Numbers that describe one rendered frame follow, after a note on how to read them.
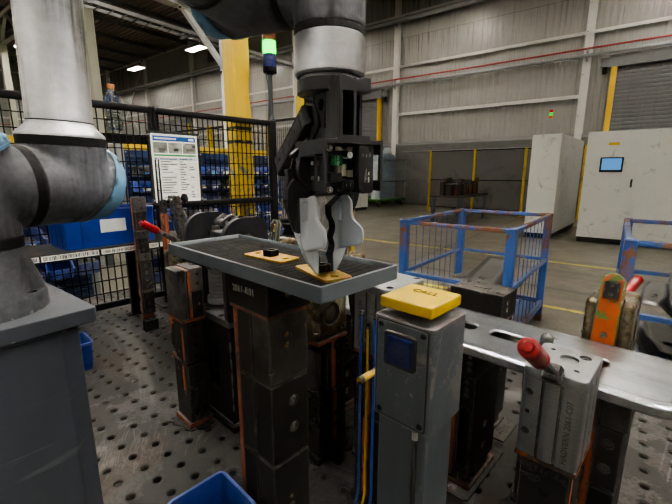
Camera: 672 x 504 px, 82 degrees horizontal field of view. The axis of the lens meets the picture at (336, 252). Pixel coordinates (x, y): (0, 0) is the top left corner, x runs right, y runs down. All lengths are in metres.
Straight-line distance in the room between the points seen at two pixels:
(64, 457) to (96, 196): 0.38
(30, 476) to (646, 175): 8.46
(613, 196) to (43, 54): 8.34
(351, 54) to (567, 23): 15.15
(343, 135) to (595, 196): 8.22
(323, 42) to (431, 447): 0.42
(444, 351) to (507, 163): 12.52
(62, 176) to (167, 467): 0.59
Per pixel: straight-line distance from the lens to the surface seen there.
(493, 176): 12.96
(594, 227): 8.59
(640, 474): 1.06
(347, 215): 0.45
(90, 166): 0.70
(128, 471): 0.97
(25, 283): 0.67
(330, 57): 0.42
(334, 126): 0.40
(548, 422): 0.55
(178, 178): 1.86
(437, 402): 0.41
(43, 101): 0.71
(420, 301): 0.38
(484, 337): 0.73
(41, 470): 0.71
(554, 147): 8.59
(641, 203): 8.54
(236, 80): 2.11
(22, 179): 0.65
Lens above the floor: 1.28
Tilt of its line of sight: 12 degrees down
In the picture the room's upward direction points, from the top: straight up
